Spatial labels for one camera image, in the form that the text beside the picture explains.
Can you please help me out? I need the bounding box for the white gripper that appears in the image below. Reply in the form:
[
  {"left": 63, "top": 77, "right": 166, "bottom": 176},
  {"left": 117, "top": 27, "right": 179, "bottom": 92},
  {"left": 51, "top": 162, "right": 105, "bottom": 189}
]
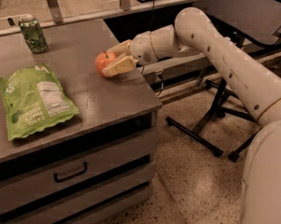
[{"left": 102, "top": 31, "right": 158, "bottom": 77}]

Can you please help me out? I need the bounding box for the red apple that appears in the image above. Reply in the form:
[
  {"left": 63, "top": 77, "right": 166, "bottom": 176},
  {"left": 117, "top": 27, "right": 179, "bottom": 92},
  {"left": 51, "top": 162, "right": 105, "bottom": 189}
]
[{"left": 95, "top": 51, "right": 117, "bottom": 77}]

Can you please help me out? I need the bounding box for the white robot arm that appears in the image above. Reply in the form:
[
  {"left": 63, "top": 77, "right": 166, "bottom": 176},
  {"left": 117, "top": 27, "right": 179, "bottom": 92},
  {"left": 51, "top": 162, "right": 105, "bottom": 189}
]
[{"left": 102, "top": 7, "right": 281, "bottom": 224}]

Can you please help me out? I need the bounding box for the green soda can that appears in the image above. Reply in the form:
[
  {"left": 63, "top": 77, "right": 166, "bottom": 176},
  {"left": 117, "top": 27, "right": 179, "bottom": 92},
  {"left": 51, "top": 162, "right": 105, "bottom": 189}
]
[{"left": 19, "top": 14, "right": 48, "bottom": 53}]

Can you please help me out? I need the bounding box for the green snack bag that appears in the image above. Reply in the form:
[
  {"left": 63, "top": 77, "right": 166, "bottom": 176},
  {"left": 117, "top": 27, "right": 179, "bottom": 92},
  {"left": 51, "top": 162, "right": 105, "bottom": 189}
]
[{"left": 0, "top": 64, "right": 79, "bottom": 141}]

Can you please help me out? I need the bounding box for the grey drawer cabinet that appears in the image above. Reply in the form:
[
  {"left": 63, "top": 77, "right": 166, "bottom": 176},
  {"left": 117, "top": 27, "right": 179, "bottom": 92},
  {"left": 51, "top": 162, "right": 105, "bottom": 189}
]
[{"left": 0, "top": 20, "right": 162, "bottom": 224}]

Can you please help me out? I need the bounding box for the black laptop stand table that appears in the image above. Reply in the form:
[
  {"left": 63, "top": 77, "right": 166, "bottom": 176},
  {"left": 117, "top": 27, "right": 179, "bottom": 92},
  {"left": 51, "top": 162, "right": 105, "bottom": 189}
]
[{"left": 166, "top": 0, "right": 281, "bottom": 157}]

